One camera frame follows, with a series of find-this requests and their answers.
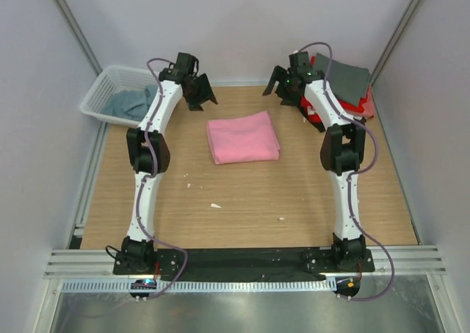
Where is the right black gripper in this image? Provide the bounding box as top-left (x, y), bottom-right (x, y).
top-left (261, 66), bottom-right (300, 107)

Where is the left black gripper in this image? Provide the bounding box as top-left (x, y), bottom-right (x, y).
top-left (184, 74), bottom-right (217, 112)

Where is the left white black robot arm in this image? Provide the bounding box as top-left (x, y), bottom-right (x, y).
top-left (113, 52), bottom-right (217, 275)

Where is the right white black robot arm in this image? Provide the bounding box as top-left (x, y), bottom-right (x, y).
top-left (263, 51), bottom-right (366, 271)

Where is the red folded t shirt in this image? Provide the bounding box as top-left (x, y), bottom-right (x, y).
top-left (298, 54), bottom-right (375, 132)

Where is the grey folded t shirt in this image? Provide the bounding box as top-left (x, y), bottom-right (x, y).
top-left (311, 53), bottom-right (370, 107)

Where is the blue-grey t shirt in basket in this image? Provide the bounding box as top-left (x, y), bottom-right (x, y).
top-left (101, 85), bottom-right (158, 121)

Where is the white plastic basket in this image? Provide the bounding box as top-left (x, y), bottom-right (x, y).
top-left (80, 65), bottom-right (156, 127)

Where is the light pink folded t shirt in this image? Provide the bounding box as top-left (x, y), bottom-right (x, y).
top-left (344, 87), bottom-right (375, 118)

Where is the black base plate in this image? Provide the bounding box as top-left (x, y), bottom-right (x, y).
top-left (113, 247), bottom-right (375, 283)

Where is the white slotted cable duct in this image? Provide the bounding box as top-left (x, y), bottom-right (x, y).
top-left (62, 278), bottom-right (336, 294)

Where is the aluminium front rail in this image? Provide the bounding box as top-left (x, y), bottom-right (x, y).
top-left (44, 245), bottom-right (447, 278)

